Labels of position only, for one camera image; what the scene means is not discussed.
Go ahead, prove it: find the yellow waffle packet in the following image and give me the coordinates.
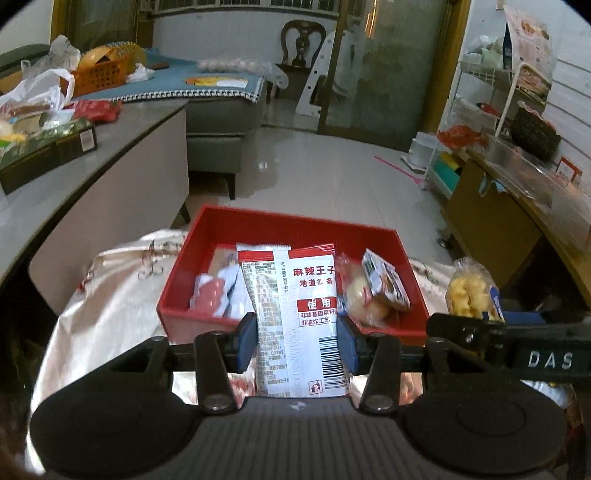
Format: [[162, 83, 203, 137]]
[[446, 257, 505, 323]]

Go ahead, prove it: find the yellow bread snack packet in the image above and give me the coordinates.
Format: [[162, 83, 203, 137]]
[[188, 248, 254, 322]]

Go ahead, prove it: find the white spicy strip packet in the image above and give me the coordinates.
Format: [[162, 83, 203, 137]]
[[238, 244, 348, 398]]

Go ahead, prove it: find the red blue cake packet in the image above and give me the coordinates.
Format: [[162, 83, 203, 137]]
[[335, 254, 391, 329]]

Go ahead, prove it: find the green white biscuit packet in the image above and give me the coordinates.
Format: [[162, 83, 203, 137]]
[[362, 249, 412, 311]]

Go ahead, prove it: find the wooden side cabinet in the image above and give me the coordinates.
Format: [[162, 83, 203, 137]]
[[442, 153, 590, 310]]

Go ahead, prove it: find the red cardboard box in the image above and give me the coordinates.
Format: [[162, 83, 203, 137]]
[[157, 206, 429, 346]]

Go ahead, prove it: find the grey sofa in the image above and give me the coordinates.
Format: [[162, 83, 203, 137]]
[[184, 77, 266, 200]]

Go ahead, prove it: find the red packet on counter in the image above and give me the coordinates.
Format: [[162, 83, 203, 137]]
[[65, 100, 122, 124]]

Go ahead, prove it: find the dark green long box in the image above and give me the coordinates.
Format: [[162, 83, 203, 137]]
[[1, 118, 97, 195]]

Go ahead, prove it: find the blue sofa cover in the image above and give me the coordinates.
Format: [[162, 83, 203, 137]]
[[78, 49, 266, 103]]

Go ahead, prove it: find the white folding board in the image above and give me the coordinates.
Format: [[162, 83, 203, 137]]
[[295, 31, 355, 119]]

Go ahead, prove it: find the orange plastic basket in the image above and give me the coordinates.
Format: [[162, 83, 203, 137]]
[[72, 42, 146, 98]]

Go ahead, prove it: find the white plastic bag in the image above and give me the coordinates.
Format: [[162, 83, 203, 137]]
[[1, 69, 75, 137]]

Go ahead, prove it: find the dark wooden chair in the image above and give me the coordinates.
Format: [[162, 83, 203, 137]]
[[276, 20, 327, 100]]

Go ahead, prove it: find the white wire rack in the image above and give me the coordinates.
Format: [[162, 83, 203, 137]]
[[424, 35, 551, 198]]

